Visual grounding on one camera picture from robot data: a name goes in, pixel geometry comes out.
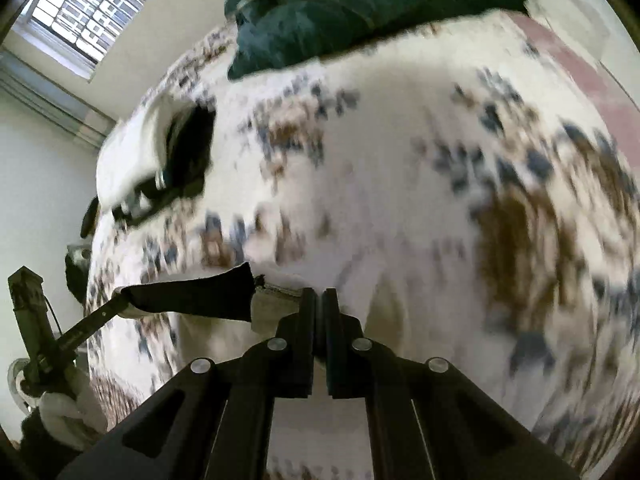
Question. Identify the barred window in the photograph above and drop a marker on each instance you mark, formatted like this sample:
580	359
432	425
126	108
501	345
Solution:
80	10

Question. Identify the dark green blanket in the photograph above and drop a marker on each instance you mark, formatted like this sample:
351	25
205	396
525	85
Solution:
360	5

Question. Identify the white round object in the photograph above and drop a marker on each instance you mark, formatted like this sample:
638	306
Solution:
16	385

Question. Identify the speckled bed sheet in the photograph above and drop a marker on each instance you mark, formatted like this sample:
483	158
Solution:
400	200

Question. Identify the black and white object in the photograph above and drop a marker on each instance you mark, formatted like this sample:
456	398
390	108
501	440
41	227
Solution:
76	270

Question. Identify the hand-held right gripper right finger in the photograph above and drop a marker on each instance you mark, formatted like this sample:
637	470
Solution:
341	360

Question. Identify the person's left hand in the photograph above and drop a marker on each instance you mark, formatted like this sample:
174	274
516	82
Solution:
62	412

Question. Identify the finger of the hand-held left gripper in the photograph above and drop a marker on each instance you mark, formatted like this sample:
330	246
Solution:
92	321

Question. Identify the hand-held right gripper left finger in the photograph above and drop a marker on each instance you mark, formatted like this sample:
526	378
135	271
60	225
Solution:
299	360

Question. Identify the black and white small garment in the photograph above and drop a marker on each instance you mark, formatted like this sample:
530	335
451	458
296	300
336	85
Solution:
195	296

